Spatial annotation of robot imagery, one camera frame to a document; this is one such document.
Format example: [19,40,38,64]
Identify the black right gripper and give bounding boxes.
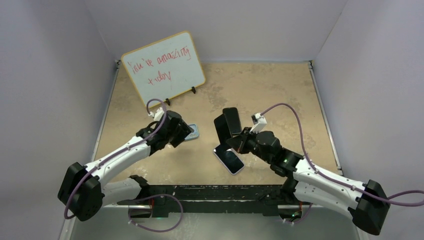
[227,127,273,165]

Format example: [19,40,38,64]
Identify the black phone with white sticker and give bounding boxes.
[213,114,232,145]

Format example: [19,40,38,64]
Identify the lavender phone case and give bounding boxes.
[212,144,246,176]

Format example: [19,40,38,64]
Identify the light blue phone case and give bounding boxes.
[184,123,200,141]

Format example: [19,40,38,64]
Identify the black phone case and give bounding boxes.
[222,107,242,136]

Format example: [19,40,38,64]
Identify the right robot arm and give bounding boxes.
[226,127,390,236]

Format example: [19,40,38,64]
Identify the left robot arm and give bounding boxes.
[57,110,193,222]

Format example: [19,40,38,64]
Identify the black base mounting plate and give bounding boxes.
[118,184,309,219]

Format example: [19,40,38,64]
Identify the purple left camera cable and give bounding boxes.
[63,98,169,220]

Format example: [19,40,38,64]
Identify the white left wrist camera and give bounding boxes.
[148,107,167,122]

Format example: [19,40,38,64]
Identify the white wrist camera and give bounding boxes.
[148,107,167,122]
[249,112,267,134]

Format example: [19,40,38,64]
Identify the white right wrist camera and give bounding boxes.
[249,112,267,134]

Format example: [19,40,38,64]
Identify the white board with yellow frame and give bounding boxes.
[121,31,206,105]

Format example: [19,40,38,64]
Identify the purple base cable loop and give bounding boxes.
[127,193,184,233]

